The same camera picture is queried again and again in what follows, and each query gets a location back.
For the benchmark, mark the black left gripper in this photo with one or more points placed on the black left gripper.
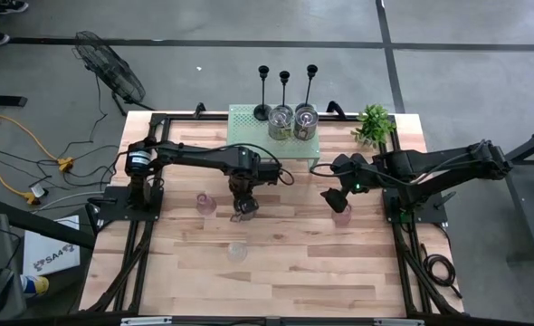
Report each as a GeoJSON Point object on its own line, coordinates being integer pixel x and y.
{"type": "Point", "coordinates": [243, 188]}

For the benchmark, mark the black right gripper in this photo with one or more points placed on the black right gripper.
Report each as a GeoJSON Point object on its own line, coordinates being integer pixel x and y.
{"type": "Point", "coordinates": [353, 174]}

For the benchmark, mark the glass jar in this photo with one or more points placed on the glass jar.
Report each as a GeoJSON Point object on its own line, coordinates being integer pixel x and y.
{"type": "Point", "coordinates": [305, 121]}
{"type": "Point", "coordinates": [240, 218]}

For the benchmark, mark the pink ribbed glass candle holder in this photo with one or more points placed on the pink ribbed glass candle holder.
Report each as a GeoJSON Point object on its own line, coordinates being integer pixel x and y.
{"type": "Point", "coordinates": [343, 219]}
{"type": "Point", "coordinates": [206, 204]}

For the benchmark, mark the clear ribbed glass candle holder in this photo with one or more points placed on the clear ribbed glass candle holder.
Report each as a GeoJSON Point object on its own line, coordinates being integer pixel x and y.
{"type": "Point", "coordinates": [236, 252]}

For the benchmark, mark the glass jar table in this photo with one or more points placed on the glass jar table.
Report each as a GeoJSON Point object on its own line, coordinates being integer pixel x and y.
{"type": "Point", "coordinates": [279, 120]}

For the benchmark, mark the black metal candlestick holder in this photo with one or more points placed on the black metal candlestick holder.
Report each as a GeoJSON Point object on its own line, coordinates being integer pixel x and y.
{"type": "Point", "coordinates": [284, 76]}
{"type": "Point", "coordinates": [262, 112]}
{"type": "Point", "coordinates": [311, 70]}

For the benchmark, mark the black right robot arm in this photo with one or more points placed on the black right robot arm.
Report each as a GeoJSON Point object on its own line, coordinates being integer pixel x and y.
{"type": "Point", "coordinates": [430, 163]}

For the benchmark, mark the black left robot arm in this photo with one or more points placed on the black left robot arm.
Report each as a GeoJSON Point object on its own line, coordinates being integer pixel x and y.
{"type": "Point", "coordinates": [194, 156]}

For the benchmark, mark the green perforated metal shelf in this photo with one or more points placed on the green perforated metal shelf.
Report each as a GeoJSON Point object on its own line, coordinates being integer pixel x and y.
{"type": "Point", "coordinates": [249, 131]}

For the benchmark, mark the green artificial potted plant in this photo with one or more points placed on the green artificial potted plant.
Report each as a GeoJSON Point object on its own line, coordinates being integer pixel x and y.
{"type": "Point", "coordinates": [374, 124]}

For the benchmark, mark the black table clamp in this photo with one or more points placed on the black table clamp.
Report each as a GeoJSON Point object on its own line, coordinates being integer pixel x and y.
{"type": "Point", "coordinates": [336, 108]}
{"type": "Point", "coordinates": [199, 110]}

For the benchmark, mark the black metal stand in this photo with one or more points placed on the black metal stand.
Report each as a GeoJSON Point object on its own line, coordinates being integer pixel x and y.
{"type": "Point", "coordinates": [523, 204]}

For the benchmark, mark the black floor fan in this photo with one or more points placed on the black floor fan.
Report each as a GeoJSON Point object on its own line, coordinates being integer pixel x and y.
{"type": "Point", "coordinates": [113, 72]}

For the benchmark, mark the white cardboard box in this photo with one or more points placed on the white cardboard box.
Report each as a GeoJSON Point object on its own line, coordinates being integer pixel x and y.
{"type": "Point", "coordinates": [50, 246]}

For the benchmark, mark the black side desk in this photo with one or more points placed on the black side desk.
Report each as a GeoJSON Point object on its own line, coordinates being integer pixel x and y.
{"type": "Point", "coordinates": [45, 226]}

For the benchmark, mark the yellow and blue object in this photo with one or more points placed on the yellow and blue object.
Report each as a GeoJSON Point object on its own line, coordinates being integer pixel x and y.
{"type": "Point", "coordinates": [36, 285]}

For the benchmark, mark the black floor bar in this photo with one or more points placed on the black floor bar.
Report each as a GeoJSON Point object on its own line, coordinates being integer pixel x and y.
{"type": "Point", "coordinates": [4, 100]}

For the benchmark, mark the black aluminium table frame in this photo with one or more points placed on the black aluminium table frame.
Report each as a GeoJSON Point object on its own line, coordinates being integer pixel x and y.
{"type": "Point", "coordinates": [190, 117]}

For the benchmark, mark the silver metal bracket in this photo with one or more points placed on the silver metal bracket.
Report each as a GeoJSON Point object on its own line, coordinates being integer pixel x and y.
{"type": "Point", "coordinates": [398, 322]}
{"type": "Point", "coordinates": [147, 322]}

